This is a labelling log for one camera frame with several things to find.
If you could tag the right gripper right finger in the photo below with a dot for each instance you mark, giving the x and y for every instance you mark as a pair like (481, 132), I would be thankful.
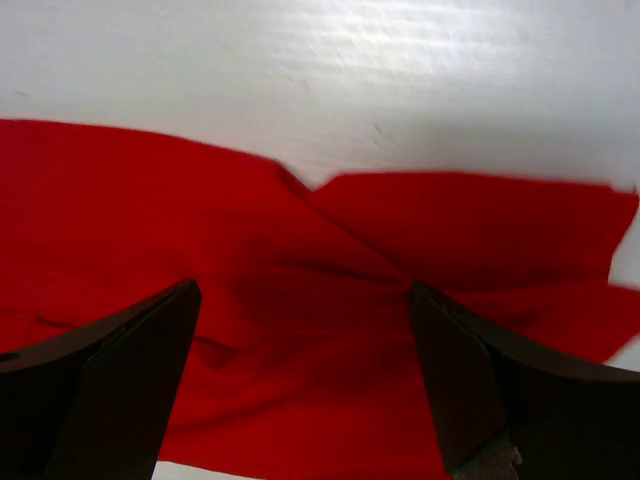
(506, 407)

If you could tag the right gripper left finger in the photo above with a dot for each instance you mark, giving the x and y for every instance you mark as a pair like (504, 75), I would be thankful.
(94, 403)

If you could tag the red t shirt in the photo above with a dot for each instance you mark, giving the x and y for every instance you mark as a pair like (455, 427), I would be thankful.
(302, 365)

